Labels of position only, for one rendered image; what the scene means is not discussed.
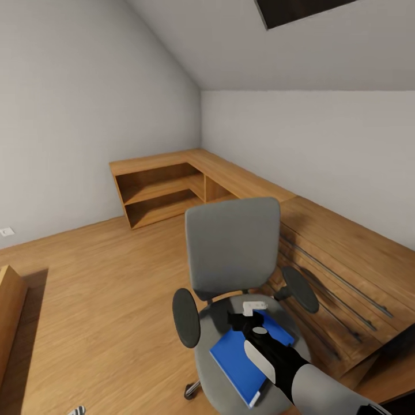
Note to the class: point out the swivel chair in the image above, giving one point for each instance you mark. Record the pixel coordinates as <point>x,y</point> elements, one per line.
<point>233,246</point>

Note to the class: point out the fixed window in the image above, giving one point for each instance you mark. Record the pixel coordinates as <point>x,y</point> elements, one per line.
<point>280,12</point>

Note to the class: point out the cabinet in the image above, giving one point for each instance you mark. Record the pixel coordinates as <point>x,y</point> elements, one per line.
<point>390,382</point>
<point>364,283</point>

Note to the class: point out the folder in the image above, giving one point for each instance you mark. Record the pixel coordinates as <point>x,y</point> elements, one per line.
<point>230,355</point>

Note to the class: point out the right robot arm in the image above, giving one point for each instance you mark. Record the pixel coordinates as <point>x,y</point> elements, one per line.
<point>311,390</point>

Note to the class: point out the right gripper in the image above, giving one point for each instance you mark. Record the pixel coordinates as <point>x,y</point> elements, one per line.
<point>239,321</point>

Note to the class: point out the bed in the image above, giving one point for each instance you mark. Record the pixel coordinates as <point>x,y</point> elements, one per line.
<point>13,289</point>

